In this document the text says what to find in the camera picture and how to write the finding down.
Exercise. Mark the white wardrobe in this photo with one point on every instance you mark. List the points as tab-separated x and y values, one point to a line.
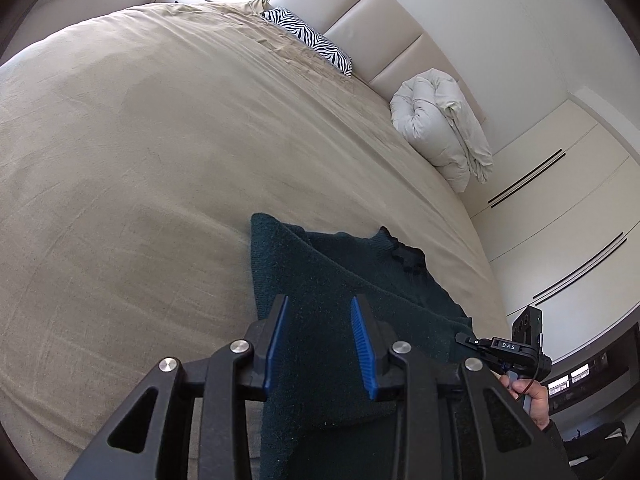
565	200

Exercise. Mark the cream padded headboard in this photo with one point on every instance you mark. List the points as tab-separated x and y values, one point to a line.
350	15

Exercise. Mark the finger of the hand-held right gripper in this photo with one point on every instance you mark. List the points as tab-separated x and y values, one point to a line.
470	341

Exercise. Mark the bed with beige cover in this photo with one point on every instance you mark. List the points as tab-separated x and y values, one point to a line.
150	160

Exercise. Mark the folded white duvet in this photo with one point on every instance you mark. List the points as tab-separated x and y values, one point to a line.
435	120

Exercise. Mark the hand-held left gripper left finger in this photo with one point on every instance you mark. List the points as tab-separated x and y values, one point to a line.
276	340

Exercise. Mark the person's right hand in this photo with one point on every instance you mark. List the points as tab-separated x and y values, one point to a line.
532	402

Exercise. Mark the dark wall cabinet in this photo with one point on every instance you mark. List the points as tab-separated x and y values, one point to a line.
600	360

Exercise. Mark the dark teal sweater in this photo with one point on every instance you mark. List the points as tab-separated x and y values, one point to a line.
325	280

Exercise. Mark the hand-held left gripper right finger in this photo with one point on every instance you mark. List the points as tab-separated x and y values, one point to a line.
362	345

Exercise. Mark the zebra print pillow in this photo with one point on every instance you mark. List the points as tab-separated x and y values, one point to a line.
310	40

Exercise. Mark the person's right forearm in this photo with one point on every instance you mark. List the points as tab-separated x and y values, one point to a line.
557	442

